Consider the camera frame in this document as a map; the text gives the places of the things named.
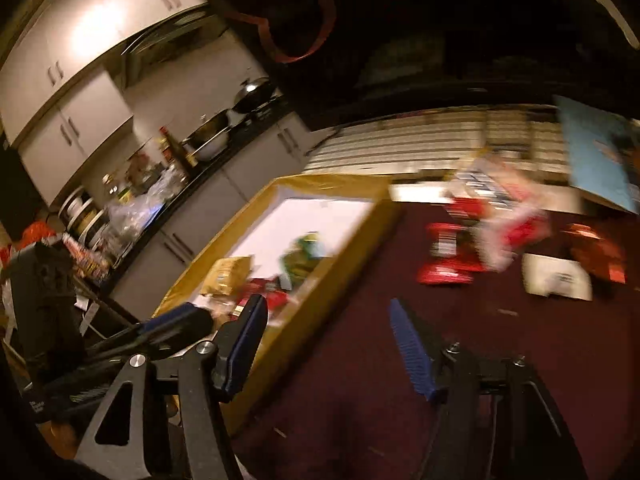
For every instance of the colourful printed snack packet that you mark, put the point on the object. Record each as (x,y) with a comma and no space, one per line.
(87,259)

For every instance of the yellow snack packet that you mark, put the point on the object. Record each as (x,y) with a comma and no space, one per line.
(226,275)

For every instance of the grey wall cabinets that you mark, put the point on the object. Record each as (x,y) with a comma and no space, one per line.
(75,60)

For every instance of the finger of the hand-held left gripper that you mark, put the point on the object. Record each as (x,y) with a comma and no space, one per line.
(175,321)

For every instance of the yellow-brown cardboard box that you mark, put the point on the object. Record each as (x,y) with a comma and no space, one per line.
(350,195)

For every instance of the red snack packet white label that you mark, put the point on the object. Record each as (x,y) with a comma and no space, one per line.
(445,257)

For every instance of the dark range hood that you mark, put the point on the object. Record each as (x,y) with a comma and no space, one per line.
(160,45)

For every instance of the orange-red packet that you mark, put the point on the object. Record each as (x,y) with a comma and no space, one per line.
(36,235)

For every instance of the white card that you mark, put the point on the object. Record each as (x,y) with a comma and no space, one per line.
(555,277)

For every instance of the dark red snack packet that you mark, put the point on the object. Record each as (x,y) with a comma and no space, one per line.
(597,252)

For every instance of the small red snack packet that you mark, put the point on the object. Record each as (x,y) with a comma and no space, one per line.
(272,297)

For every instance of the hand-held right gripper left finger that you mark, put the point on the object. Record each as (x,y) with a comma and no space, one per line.
(243,347)

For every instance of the green snack packet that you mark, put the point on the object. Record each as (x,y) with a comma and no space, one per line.
(302,260)

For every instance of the grey base cabinets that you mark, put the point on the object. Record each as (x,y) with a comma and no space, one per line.
(210,205)

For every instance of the red and white snack bag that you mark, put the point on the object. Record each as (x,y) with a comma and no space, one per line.
(515,230)

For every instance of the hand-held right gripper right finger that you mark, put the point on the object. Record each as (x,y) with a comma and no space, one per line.
(413,352)

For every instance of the dark sauce bottle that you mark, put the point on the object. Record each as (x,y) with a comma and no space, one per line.
(175,152)

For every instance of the clear plastic bags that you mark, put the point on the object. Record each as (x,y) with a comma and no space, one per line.
(145,200)

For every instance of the stack of white plates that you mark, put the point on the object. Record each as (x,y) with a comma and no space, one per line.
(82,215)

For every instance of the steel mixing bowl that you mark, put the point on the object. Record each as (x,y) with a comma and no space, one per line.
(210,137)

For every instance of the white slatted panel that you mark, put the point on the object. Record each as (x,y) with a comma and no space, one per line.
(400,140)

